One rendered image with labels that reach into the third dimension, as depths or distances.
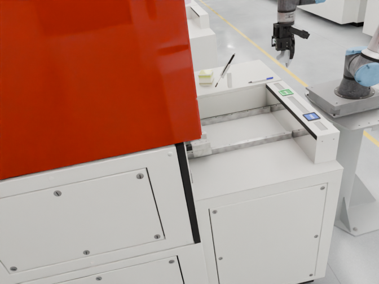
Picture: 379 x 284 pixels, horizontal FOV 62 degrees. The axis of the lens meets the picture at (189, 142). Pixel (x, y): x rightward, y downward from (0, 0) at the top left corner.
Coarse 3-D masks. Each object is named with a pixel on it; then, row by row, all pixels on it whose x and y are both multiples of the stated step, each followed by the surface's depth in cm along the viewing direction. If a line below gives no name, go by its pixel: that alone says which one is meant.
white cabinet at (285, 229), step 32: (256, 192) 127; (288, 192) 130; (320, 192) 133; (224, 224) 133; (256, 224) 137; (288, 224) 140; (320, 224) 144; (224, 256) 145; (256, 256) 149; (288, 256) 153; (320, 256) 158
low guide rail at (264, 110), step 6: (258, 108) 171; (264, 108) 170; (228, 114) 170; (234, 114) 169; (240, 114) 170; (246, 114) 170; (252, 114) 171; (258, 114) 172; (204, 120) 168; (210, 120) 168; (216, 120) 169; (222, 120) 170; (228, 120) 170
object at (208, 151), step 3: (201, 126) 158; (201, 129) 155; (189, 141) 151; (192, 141) 147; (192, 150) 144; (198, 150) 141; (201, 150) 140; (204, 150) 141; (207, 150) 141; (210, 150) 141; (195, 153) 141; (198, 153) 141; (201, 153) 141; (204, 153) 141; (207, 153) 142; (210, 153) 142; (195, 156) 141; (198, 156) 142
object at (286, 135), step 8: (264, 136) 148; (272, 136) 147; (280, 136) 148; (288, 136) 149; (224, 144) 147; (232, 144) 146; (240, 144) 146; (248, 144) 147; (256, 144) 148; (192, 152) 145; (216, 152) 147
